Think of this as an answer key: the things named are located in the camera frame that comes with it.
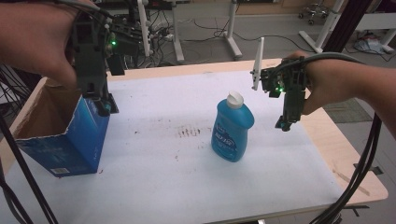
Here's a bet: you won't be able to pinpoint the white table mat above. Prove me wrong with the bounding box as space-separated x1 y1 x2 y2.
0 69 344 224

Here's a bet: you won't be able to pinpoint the grey floor mat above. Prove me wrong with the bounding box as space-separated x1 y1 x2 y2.
322 97 374 124

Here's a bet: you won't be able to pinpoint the wooden table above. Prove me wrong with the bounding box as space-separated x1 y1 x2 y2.
0 57 389 224

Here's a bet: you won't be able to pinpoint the person's right hand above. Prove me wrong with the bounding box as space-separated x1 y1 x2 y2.
285 50 354 117

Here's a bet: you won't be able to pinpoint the black floor cable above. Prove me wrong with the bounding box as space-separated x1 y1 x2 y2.
183 17 316 54

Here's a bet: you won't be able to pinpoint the dark metal stand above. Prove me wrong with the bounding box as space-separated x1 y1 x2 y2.
322 0 375 54

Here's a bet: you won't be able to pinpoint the blue bottle with white cap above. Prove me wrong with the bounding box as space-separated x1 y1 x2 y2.
210 90 256 163

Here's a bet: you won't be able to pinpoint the person's left hand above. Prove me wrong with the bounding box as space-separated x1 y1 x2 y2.
0 0 101 91

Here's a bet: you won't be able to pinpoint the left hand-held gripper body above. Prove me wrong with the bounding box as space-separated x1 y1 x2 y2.
66 11 151 98

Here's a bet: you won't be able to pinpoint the blue cloth on floor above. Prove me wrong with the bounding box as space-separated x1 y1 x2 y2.
352 35 388 56

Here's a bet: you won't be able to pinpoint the blue cardboard box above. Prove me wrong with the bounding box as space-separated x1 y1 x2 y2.
13 77 112 178

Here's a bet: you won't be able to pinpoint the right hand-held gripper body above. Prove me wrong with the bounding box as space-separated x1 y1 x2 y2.
250 36 310 124

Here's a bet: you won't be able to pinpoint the office chair base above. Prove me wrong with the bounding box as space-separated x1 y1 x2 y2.
297 0 330 26

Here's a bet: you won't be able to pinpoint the bundle of black cables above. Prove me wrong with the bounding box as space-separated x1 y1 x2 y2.
0 63 61 224
307 112 384 224

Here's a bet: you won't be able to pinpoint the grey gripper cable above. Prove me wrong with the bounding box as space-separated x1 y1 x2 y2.
53 0 116 21
273 51 366 74

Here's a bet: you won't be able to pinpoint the white desk leg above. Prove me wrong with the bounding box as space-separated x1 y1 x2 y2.
221 0 244 62
135 0 186 64
298 0 346 54

